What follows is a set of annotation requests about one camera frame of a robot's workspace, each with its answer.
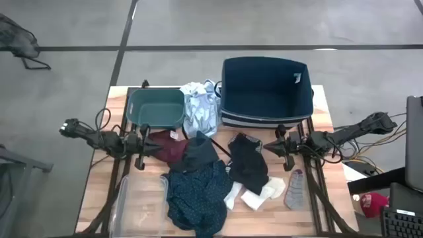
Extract black mesh chair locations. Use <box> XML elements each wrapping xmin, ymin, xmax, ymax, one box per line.
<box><xmin>0</xmin><ymin>13</ymin><xmax>52</xmax><ymax>71</ymax></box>

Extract grey monitor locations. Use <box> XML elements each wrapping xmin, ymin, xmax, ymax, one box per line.
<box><xmin>404</xmin><ymin>95</ymin><xmax>423</xmax><ymax>192</ymax></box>

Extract clear plastic container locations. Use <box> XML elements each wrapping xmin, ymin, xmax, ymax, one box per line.
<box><xmin>109</xmin><ymin>174</ymin><xmax>169</xmax><ymax>238</ymax></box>

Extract yellow cable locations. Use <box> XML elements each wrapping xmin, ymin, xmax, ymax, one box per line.
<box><xmin>343</xmin><ymin>127</ymin><xmax>408</xmax><ymax>166</ymax></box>

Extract dark grey-blue cloth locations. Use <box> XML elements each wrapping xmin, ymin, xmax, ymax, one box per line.
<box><xmin>169</xmin><ymin>130</ymin><xmax>221</xmax><ymax>173</ymax></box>

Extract black power box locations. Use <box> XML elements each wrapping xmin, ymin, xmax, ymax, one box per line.
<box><xmin>343</xmin><ymin>160</ymin><xmax>377</xmax><ymax>177</ymax></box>

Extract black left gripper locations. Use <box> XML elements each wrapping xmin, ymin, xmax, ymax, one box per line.
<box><xmin>124</xmin><ymin>124</ymin><xmax>163</xmax><ymax>171</ymax></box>

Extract navy striped fabric bin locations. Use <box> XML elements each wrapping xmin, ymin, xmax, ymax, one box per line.
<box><xmin>214</xmin><ymin>56</ymin><xmax>315</xmax><ymax>129</ymax></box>

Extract grey side table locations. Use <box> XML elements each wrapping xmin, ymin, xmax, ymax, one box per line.
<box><xmin>0</xmin><ymin>145</ymin><xmax>54</xmax><ymax>238</ymax></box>

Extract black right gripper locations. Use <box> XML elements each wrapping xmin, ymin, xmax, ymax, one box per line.
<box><xmin>263</xmin><ymin>124</ymin><xmax>310</xmax><ymax>172</ymax></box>

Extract black shorts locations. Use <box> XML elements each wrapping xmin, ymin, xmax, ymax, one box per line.
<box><xmin>227</xmin><ymin>132</ymin><xmax>270</xmax><ymax>196</ymax></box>

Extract grey striped sock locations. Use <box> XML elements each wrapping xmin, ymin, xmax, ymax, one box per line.
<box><xmin>284</xmin><ymin>169</ymin><xmax>305</xmax><ymax>211</ymax></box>

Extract red cap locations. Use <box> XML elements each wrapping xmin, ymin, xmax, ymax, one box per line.
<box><xmin>359</xmin><ymin>192</ymin><xmax>390</xmax><ymax>219</ymax></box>

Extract black keyboard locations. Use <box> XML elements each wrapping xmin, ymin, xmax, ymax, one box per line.
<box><xmin>379</xmin><ymin>206</ymin><xmax>423</xmax><ymax>238</ymax></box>

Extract maroon cloth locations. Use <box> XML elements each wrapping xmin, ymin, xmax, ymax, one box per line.
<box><xmin>147</xmin><ymin>130</ymin><xmax>189</xmax><ymax>163</ymax></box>

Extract small white sock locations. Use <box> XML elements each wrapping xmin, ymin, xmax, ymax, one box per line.
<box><xmin>223</xmin><ymin>180</ymin><xmax>245</xmax><ymax>211</ymax></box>

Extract thin black cable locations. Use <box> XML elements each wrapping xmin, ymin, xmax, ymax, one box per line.
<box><xmin>210</xmin><ymin>138</ymin><xmax>233</xmax><ymax>158</ymax></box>

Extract teal plastic bin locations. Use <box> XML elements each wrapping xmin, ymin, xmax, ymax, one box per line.
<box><xmin>125</xmin><ymin>87</ymin><xmax>186</xmax><ymax>130</ymax></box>

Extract large white sock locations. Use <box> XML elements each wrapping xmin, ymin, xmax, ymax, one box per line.
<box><xmin>240</xmin><ymin>177</ymin><xmax>287</xmax><ymax>212</ymax></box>

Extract light blue cloth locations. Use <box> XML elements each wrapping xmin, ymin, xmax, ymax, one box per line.
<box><xmin>179</xmin><ymin>79</ymin><xmax>221</xmax><ymax>138</ymax></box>

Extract dark dotted cloth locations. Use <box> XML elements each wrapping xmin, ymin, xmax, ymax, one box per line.
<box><xmin>161</xmin><ymin>160</ymin><xmax>234</xmax><ymax>238</ymax></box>

